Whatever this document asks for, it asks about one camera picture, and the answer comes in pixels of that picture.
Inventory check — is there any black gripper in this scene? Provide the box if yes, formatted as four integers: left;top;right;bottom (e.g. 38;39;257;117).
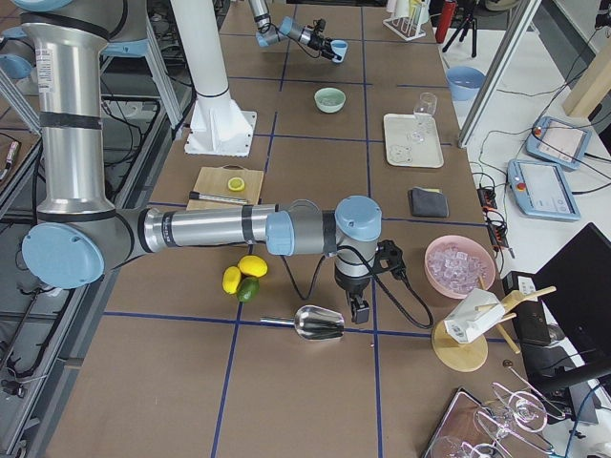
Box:
306;31;336;60
334;267;371;324

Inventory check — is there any light blue plastic cup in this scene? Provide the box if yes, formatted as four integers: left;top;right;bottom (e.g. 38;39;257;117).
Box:
330;39;348;64

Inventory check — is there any green ceramic bowl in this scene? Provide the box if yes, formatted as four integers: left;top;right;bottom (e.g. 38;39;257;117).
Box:
314;87;347;114

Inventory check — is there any metal ice scoop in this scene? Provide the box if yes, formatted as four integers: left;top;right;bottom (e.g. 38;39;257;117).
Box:
260;304;345;341

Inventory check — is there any pink bowl with ice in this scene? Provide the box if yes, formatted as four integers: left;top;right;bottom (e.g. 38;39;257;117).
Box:
424;235;496;299

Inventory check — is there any blue plastic bowl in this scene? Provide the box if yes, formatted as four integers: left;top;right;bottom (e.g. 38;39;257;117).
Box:
446;66;486;101

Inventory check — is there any wooden paper towel stand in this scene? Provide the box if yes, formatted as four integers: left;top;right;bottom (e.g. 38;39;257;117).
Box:
432;286;557;372

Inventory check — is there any green lime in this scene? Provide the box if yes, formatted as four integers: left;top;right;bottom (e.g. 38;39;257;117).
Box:
236;277;260;303

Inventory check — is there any yellow lemon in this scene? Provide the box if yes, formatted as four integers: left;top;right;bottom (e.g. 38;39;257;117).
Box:
238;255;268;278
221;265;242;295

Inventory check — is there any grey folded cloth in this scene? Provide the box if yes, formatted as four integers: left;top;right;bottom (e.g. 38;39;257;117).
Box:
408;187;450;218

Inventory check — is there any clear wine glass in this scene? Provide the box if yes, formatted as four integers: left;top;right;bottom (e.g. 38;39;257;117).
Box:
409;92;437;144

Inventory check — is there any red cylinder bottle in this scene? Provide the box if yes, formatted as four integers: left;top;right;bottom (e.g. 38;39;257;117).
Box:
435;0;456;44

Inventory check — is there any cream bear tray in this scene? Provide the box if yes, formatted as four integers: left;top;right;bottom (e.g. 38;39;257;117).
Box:
383;114;444;169

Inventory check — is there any black tripod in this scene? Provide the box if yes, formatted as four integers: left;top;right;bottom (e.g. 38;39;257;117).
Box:
441;0;480;58

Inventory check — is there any half lemon slice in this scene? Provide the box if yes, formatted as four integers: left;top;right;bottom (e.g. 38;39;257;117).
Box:
227;177;246;193

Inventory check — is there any wooden cutting board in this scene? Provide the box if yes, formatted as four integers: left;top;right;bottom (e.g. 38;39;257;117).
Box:
187;166;264;211

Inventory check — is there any hanging wine glasses rack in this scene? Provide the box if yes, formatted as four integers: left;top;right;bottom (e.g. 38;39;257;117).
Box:
422;377;565;458

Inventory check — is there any near blue teach pendant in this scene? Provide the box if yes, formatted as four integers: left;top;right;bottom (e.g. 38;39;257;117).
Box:
507;159;581;221

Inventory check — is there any blue teach pendant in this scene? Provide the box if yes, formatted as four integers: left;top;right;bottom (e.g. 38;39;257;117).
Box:
507;159;581;221
526;115;592;170

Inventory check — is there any black monitor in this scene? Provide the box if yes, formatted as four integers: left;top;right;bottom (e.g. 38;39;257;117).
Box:
532;222;610;393

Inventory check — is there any far blue teach pendant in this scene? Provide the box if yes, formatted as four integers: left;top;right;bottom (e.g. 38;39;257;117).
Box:
526;115;592;170

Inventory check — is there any white wire cup rack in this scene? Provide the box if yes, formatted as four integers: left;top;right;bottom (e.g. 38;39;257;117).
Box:
383;0;430;42

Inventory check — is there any aluminium frame post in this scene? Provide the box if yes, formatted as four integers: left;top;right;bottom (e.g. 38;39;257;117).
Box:
457;0;541;148

